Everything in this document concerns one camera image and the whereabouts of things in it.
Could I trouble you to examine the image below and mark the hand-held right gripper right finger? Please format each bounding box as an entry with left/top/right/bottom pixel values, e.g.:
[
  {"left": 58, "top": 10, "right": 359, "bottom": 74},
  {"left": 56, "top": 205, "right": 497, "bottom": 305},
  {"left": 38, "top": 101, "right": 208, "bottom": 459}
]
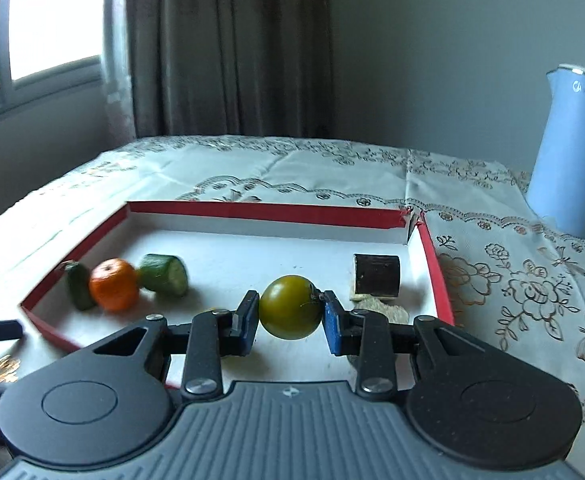
[{"left": 321, "top": 290, "right": 548, "bottom": 402}]

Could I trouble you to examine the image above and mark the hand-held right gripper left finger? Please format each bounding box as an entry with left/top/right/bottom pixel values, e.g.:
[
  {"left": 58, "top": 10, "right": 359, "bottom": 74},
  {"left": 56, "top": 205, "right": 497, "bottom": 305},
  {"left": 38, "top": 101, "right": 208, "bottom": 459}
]
[{"left": 94, "top": 290, "right": 261, "bottom": 402}]

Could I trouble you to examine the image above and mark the green tomato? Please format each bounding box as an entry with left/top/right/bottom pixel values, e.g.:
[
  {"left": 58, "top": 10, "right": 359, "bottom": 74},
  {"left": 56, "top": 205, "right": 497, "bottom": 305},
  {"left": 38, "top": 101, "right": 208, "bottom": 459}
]
[{"left": 258, "top": 274, "right": 324, "bottom": 340}]

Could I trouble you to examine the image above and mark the red cardboard box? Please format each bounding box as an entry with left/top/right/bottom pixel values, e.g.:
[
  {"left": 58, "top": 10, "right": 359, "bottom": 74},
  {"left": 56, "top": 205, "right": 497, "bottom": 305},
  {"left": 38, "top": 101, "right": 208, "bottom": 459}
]
[{"left": 20, "top": 200, "right": 456, "bottom": 392}]

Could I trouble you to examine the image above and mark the cut green cucumber piece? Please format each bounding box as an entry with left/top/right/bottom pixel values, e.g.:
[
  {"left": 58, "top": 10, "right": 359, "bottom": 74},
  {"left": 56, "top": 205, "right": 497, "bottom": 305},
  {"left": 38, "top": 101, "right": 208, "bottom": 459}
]
[{"left": 137, "top": 254, "right": 190, "bottom": 299}]

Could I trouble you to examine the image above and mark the large orange mandarin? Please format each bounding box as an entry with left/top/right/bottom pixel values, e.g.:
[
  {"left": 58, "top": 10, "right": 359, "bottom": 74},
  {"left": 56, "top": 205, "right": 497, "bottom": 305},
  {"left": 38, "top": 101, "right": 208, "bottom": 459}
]
[{"left": 89, "top": 258, "right": 140, "bottom": 313}]

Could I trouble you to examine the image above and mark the small dark green cucumber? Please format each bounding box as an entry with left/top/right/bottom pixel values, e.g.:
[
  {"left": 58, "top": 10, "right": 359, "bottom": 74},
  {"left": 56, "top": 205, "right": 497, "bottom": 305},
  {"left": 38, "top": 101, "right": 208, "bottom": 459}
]
[{"left": 65, "top": 261, "right": 98, "bottom": 311}]

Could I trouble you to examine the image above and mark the brown curtain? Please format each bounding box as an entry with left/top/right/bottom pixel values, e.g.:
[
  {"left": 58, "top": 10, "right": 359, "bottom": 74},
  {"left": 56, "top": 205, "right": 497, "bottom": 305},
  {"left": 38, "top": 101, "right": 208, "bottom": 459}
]
[{"left": 103, "top": 0, "right": 334, "bottom": 142}]

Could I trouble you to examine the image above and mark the light blue electric kettle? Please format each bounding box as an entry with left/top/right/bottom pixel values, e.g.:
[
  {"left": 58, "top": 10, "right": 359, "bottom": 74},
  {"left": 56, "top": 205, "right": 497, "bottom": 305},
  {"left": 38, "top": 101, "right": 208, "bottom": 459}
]
[{"left": 527, "top": 64, "right": 585, "bottom": 240}]

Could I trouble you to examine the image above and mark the window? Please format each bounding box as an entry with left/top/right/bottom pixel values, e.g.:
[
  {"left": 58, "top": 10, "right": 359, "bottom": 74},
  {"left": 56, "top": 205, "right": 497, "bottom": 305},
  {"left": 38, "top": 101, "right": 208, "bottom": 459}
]
[{"left": 0, "top": 0, "right": 105, "bottom": 122}]

